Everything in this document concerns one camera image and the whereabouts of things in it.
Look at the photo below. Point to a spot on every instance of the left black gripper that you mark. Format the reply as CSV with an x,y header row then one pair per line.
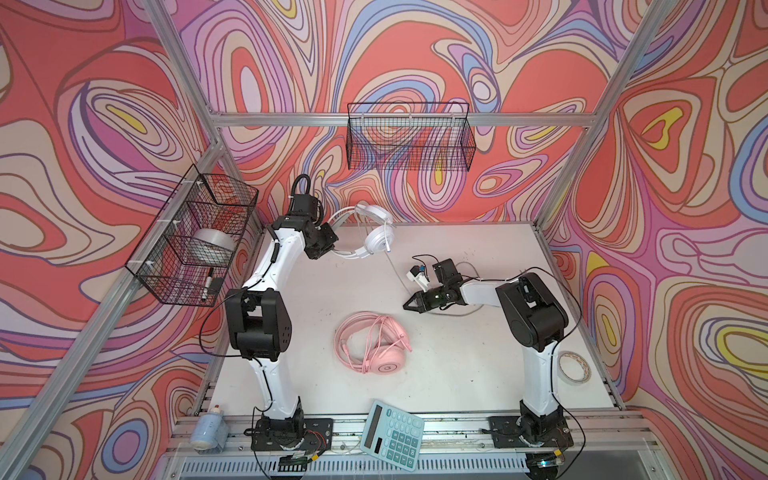
x,y
330,237

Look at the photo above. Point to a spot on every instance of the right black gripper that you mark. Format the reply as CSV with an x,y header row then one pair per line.
x,y
420,301

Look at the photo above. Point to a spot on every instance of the pink headphones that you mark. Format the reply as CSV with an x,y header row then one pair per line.
x,y
386,343

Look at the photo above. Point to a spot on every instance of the white headphones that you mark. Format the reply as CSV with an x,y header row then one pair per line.
x,y
378,223

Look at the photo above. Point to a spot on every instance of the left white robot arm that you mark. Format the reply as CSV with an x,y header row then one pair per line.
x,y
258,321

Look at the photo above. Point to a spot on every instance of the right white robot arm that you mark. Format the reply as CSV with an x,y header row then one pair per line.
x,y
535,317

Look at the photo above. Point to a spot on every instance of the grey tape roll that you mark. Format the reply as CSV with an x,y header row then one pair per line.
x,y
211,247

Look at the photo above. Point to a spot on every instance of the black marker in basket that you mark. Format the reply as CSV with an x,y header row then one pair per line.
x,y
206,292

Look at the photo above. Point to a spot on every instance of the teal calculator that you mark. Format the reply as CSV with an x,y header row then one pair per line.
x,y
393,436

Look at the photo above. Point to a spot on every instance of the white tape roll on table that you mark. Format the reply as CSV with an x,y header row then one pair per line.
x,y
573,368

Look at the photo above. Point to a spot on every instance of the blue-white cylinder can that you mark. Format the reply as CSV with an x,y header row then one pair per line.
x,y
211,432

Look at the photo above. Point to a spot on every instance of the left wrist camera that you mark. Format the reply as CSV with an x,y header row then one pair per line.
x,y
302,202

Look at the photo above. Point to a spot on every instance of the black wire basket back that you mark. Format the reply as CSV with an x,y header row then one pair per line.
x,y
409,136

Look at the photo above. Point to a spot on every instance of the black wire basket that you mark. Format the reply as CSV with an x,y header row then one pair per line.
x,y
186,258
409,136

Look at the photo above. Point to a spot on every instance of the black wire basket left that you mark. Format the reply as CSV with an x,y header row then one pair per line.
x,y
186,258

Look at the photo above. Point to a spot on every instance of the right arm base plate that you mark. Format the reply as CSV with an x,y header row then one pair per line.
x,y
506,433

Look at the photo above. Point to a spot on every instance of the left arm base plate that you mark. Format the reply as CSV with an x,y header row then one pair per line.
x,y
311,435

